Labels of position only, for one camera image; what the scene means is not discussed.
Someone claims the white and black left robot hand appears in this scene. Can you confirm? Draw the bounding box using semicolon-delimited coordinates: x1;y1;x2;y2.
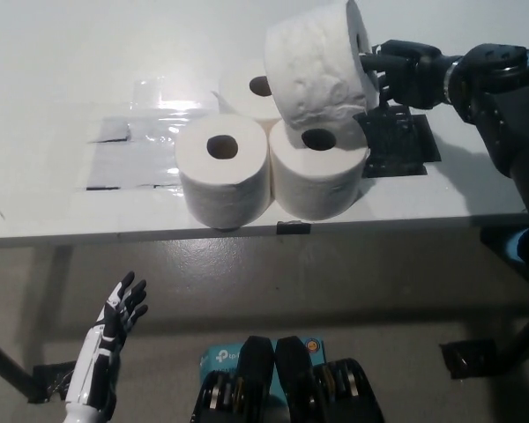
64;271;149;423

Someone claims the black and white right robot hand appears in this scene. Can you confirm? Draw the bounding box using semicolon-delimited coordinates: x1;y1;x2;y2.
359;39;458;109

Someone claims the smooth white toilet paper roll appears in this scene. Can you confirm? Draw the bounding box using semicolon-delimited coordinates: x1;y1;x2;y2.
218;59;283;123
175;115;274;229
268;118;371;220

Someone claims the black tape square patch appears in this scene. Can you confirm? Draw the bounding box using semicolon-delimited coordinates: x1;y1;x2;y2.
354;103;442;180

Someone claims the black slanted table leg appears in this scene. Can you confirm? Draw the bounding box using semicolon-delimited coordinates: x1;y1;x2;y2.
0;330;43;404
500;303;529;369

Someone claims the teal tp-link box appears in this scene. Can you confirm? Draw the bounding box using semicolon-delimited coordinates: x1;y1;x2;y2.
198;337;327;397

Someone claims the small black tape strip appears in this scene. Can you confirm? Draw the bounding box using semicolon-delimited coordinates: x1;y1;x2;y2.
276;219;312;235

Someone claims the blue round object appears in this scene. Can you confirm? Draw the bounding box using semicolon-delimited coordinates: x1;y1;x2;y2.
509;231;529;261

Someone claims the clear plastic sheet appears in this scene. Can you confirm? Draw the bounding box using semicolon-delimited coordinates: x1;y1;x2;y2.
77;77;224;193

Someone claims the black table frame bracket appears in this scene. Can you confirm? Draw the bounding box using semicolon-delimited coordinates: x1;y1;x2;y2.
480;226;529;265

